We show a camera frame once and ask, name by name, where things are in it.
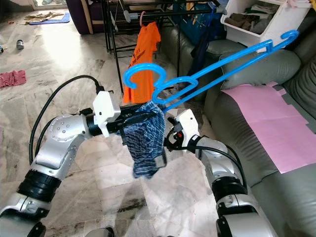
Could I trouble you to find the dark purple suitcase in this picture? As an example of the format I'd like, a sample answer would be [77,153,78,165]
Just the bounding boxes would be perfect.
[67,0,107,35]

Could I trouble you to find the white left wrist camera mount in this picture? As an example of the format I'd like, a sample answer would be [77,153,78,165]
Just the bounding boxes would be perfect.
[92,91,122,138]

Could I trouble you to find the orange shirt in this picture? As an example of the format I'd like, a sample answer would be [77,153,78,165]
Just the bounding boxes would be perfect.
[122,21,161,104]

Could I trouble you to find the pink sheet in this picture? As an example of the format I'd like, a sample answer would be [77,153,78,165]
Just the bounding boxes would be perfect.
[225,82,316,174]

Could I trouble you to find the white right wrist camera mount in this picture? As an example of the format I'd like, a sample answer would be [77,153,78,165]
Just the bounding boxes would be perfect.
[170,109,200,149]

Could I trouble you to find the blue plaid shirt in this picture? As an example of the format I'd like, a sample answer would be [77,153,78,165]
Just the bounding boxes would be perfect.
[121,101,166,179]

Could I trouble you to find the beige cloth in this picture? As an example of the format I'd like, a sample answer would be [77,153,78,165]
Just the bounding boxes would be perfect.
[27,11,60,23]

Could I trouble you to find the navy hanging garment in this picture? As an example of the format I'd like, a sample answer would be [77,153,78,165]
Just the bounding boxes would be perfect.
[180,0,225,65]

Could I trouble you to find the grey-green leather sofa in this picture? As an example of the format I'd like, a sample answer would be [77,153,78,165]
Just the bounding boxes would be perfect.
[160,20,316,237]

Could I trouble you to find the white storage box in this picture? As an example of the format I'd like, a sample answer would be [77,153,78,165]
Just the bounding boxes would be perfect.
[220,0,312,47]

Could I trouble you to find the black drying rack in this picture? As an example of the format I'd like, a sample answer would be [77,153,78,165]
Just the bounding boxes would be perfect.
[103,0,228,82]

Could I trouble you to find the brown folded clothes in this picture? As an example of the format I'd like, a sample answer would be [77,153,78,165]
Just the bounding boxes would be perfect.
[227,4,284,30]

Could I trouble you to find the red floor cloth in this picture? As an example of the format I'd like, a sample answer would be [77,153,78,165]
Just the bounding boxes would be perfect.
[0,70,27,89]

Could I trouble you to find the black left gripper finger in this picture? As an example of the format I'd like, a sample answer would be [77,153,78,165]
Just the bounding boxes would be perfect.
[126,105,162,123]

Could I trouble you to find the blue plastic hanger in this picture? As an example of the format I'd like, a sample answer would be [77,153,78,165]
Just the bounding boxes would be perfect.
[122,30,300,113]

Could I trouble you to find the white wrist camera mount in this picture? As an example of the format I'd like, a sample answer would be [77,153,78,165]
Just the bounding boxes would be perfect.
[92,91,122,138]
[170,109,200,149]

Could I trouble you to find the blue floor mat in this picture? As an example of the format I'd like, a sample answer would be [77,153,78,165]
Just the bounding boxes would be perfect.
[28,12,71,25]

